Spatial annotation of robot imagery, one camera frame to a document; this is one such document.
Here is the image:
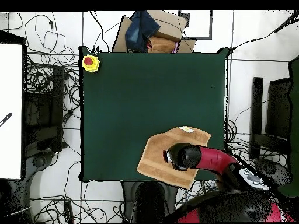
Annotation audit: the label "tan terry towel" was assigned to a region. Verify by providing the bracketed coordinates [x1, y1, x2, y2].
[135, 125, 213, 190]

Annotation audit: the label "dark green table cloth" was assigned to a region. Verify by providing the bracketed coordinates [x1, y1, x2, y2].
[78, 45, 230, 184]

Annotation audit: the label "black floor stand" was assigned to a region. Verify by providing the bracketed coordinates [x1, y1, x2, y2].
[23, 65, 65, 152]
[249, 76, 293, 160]

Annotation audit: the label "black floor base foot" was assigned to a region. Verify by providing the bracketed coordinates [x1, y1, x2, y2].
[253, 157, 294, 188]
[25, 150, 55, 180]

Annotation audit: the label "orange folded cloth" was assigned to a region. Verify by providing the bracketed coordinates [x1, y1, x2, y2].
[147, 36, 179, 54]

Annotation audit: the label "yellow emergency stop button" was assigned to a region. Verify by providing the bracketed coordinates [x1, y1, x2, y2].
[81, 54, 100, 73]

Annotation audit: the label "blue denim jeans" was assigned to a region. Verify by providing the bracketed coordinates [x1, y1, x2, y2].
[124, 10, 161, 53]

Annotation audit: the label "brown cardboard box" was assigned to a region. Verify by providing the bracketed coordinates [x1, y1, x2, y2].
[111, 10, 197, 54]

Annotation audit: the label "striped black rod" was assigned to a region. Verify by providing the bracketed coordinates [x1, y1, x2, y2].
[0, 112, 13, 128]

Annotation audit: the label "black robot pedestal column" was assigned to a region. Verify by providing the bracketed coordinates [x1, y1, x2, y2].
[121, 180, 179, 223]

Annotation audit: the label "tangled black floor cables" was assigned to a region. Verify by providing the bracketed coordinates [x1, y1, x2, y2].
[6, 11, 124, 224]
[175, 116, 281, 206]

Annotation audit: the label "thin black rectangular frame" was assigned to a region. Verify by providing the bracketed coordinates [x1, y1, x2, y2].
[178, 10, 213, 40]

